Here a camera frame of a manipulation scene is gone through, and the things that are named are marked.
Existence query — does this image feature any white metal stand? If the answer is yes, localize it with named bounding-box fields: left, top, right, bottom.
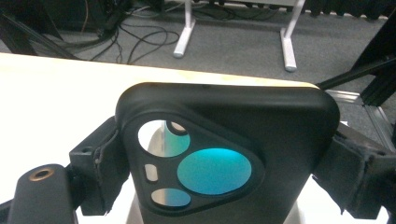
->
left=172, top=0, right=306, bottom=73

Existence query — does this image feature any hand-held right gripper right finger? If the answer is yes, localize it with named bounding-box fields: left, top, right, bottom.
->
left=312, top=121, right=396, bottom=220

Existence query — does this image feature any black metal stand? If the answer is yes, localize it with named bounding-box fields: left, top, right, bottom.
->
left=0, top=7, right=80, bottom=61
left=316, top=8, right=396, bottom=106

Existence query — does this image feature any black floor cable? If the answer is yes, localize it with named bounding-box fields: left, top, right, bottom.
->
left=89, top=18, right=129, bottom=63
left=126, top=25, right=181, bottom=65

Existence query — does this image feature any black phone case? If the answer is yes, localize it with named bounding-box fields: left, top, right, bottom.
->
left=115, top=82, right=341, bottom=224

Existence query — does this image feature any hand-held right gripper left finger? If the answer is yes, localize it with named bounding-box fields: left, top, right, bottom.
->
left=68, top=115, right=131, bottom=217

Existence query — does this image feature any iridescent phone case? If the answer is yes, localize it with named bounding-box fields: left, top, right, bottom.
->
left=163, top=120, right=252, bottom=208

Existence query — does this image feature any white table cover board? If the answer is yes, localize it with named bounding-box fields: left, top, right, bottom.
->
left=0, top=60, right=390, bottom=224

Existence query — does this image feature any aluminium floor frame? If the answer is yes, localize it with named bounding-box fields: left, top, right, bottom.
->
left=325, top=89, right=396, bottom=148

